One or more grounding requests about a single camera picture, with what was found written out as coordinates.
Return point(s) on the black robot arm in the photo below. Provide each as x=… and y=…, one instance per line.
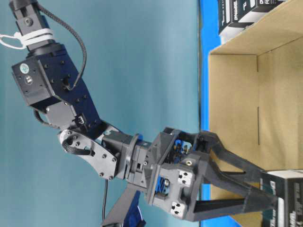
x=52, y=86

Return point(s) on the black white box outside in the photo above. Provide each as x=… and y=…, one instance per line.
x=234, y=16

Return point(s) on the black white Dynamixel box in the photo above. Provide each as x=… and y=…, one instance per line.
x=287, y=185

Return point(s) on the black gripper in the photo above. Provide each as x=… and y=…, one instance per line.
x=181, y=161

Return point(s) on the blue table mat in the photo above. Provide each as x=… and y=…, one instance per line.
x=208, y=40

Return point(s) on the open brown cardboard box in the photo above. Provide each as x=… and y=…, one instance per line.
x=256, y=93

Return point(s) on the white zip tie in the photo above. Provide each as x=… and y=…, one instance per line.
x=29, y=39

